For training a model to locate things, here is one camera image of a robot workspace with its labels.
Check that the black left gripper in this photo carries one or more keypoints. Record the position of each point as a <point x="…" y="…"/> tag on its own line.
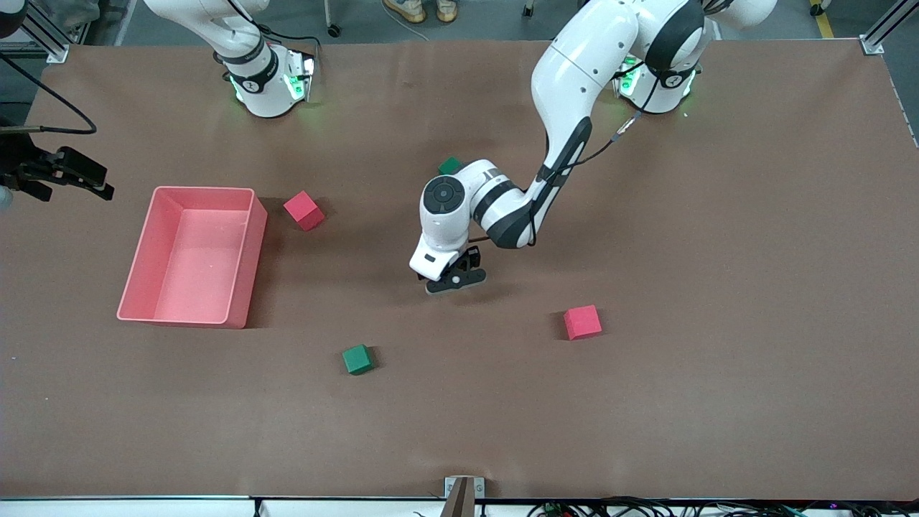
<point x="473" y="256"/>

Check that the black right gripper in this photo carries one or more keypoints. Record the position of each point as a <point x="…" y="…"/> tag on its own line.
<point x="20" y="166"/>

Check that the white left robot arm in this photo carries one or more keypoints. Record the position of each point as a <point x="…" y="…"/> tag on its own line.
<point x="589" y="64"/>

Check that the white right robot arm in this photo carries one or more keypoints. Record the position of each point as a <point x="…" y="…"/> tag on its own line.
<point x="262" y="93"/>

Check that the green cube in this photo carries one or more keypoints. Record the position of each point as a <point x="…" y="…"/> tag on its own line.
<point x="449" y="166"/>
<point x="357" y="360"/>

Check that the red cube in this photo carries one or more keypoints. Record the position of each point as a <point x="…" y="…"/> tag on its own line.
<point x="583" y="323"/>
<point x="305" y="214"/>

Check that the brown table cover sheet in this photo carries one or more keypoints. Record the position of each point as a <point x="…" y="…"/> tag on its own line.
<point x="502" y="431"/>

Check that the pink plastic bin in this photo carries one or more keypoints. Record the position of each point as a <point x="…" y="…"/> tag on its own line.
<point x="201" y="287"/>

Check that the grey fabric bundle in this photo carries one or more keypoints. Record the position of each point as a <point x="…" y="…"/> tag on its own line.
<point x="75" y="11"/>

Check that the beige shoe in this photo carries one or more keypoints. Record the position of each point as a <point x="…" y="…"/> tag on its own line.
<point x="406" y="8"/>
<point x="446" y="8"/>

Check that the black caster wheel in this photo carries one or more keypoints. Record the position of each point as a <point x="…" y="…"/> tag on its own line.
<point x="529" y="9"/>
<point x="334" y="31"/>

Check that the aluminium frame profile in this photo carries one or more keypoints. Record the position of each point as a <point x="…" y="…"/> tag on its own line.
<point x="54" y="49"/>
<point x="872" y="44"/>

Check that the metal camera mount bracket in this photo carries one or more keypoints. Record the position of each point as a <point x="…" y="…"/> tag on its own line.
<point x="464" y="499"/>

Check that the white table frame rail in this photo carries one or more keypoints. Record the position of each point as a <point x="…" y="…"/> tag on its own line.
<point x="143" y="508"/>

